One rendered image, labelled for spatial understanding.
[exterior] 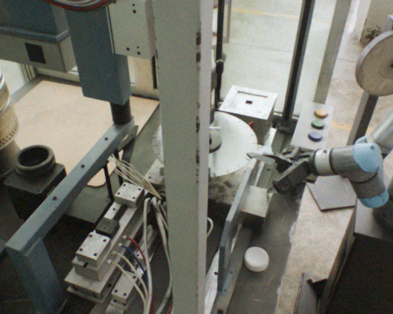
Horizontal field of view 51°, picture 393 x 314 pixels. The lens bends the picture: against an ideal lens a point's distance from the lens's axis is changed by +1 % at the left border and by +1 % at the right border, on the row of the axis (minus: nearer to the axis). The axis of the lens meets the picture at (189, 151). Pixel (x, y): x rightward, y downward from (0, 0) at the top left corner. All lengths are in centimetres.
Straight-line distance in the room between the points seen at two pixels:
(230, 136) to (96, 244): 53
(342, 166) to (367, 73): 106
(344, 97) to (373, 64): 132
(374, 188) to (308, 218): 123
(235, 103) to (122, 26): 77
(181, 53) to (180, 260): 29
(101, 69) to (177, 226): 54
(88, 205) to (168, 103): 94
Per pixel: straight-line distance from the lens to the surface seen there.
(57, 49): 108
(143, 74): 180
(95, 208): 127
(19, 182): 126
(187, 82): 35
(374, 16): 424
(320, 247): 226
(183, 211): 46
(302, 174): 117
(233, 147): 125
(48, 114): 183
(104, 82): 96
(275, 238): 128
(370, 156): 109
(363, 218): 142
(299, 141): 139
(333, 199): 248
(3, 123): 144
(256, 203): 127
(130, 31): 86
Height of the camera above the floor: 175
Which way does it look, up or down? 41 degrees down
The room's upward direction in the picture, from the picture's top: 1 degrees counter-clockwise
